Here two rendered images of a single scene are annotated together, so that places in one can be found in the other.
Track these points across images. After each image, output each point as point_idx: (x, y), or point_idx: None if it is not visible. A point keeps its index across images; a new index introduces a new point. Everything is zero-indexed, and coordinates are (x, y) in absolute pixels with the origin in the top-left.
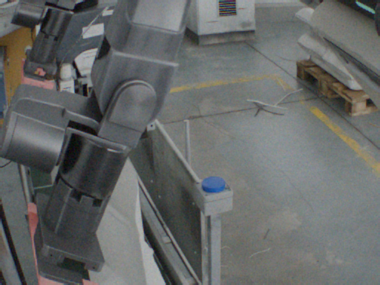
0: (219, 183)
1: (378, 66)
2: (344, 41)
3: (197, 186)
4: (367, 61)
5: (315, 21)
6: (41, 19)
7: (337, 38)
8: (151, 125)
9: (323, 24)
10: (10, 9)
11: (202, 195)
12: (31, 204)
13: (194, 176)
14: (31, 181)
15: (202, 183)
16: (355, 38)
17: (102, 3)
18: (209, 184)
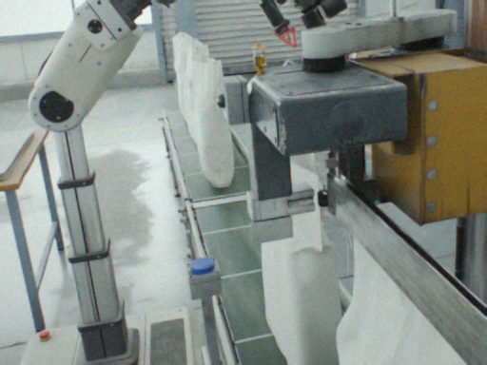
0: (197, 261)
1: (142, 29)
2: (140, 32)
3: (218, 268)
4: (142, 30)
5: (137, 35)
6: (366, 59)
7: (140, 33)
8: (255, 239)
9: (136, 33)
10: (378, 16)
11: (216, 259)
12: (293, 27)
13: (209, 364)
14: None
15: (213, 261)
16: (135, 28)
17: (297, 68)
18: (206, 260)
